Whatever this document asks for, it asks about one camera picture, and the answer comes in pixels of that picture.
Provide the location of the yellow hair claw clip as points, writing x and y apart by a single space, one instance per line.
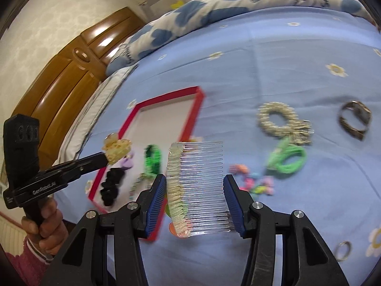
115 148

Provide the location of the blue heart patterned duvet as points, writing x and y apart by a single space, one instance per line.
199 13

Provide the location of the left hand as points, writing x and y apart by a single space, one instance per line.
49 237

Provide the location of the red shallow box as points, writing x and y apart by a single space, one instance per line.
159 122

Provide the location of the wooden headboard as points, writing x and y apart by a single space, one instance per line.
69 79

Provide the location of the blue flowered bed sheet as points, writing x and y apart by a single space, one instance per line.
274 82

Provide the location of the black velvet scrunchie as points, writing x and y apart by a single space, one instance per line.
110 187

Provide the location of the clear hair comb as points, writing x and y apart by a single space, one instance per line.
195 196

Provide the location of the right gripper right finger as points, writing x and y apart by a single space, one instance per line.
306 258

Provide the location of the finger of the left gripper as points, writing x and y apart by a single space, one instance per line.
72 170

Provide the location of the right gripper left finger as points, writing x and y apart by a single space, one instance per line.
104 249

